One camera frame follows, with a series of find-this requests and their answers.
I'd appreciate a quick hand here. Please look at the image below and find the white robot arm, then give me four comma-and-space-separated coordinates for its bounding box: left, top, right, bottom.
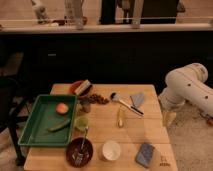
158, 63, 213, 126

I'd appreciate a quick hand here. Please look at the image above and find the grey blue cloth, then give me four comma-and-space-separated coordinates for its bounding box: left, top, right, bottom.
130, 92, 145, 108

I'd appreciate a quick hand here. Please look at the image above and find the blue sponge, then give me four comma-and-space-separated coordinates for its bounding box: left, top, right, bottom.
135, 143, 155, 168

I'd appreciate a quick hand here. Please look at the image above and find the white cup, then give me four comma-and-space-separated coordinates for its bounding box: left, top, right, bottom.
101, 140, 121, 162

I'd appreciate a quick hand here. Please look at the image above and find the bunch of brown grapes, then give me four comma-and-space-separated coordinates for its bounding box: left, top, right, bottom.
89, 94, 109, 105

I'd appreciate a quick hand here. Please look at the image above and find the small green cup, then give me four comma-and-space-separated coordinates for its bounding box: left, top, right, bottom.
74, 116, 89, 132

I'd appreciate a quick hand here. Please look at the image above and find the beige scrub brush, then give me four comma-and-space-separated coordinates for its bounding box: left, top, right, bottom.
74, 80, 91, 95

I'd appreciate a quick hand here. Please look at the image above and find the dark brown bowl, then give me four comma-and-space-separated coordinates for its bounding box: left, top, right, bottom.
66, 137, 93, 168

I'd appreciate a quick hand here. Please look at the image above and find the metal fork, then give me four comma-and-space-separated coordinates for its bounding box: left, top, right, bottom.
75, 126, 89, 166

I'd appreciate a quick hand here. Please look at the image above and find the orange peach fruit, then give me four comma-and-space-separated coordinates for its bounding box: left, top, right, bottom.
56, 103, 69, 115

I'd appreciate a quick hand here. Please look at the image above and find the green plastic tray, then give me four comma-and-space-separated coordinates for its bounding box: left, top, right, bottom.
18, 94, 77, 147

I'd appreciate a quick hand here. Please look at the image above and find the black chair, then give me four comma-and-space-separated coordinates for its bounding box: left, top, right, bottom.
0, 77, 28, 166

